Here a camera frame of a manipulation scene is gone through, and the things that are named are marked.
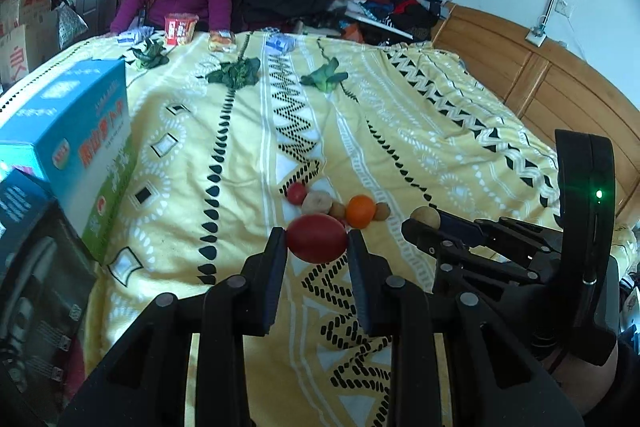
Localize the red instant noodle cup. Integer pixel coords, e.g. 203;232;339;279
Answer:
164;13;200;46

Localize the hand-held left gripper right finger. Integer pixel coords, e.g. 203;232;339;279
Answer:
347;228;586;427

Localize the grey patterned plastic bag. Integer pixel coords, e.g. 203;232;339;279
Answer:
57;2;90;50

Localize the orange snack packet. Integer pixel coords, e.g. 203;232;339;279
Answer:
208;30;237;54

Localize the tan potato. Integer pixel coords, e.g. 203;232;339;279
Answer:
410;205;442;230

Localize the black appliance box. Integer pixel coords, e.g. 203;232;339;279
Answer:
0;167;101;427

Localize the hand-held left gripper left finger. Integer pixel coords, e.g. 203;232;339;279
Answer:
57;227;289;427

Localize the green bok choy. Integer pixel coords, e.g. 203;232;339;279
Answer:
206;57;262;88
131;38;168;68
300;59;348;94

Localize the person's right forearm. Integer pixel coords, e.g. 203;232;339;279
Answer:
547;342;640;427

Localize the blue white packet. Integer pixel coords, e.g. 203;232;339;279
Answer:
265;34;296;55
116;27;153;48

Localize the large red apple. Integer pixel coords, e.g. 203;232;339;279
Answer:
286;213;349;264

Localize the wooden headboard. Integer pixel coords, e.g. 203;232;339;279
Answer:
432;2;631;218

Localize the orange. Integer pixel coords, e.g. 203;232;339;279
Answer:
346;195;376;229

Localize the blue green cardboard box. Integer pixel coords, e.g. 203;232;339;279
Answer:
0;58;138;265

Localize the yellow patterned blanket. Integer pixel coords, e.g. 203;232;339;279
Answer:
0;29;631;427

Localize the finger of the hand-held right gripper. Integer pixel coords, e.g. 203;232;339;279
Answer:
402;219;541;288
440;213;558;259

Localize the plain brown cardboard box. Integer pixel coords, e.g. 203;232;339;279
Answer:
0;9;61;88

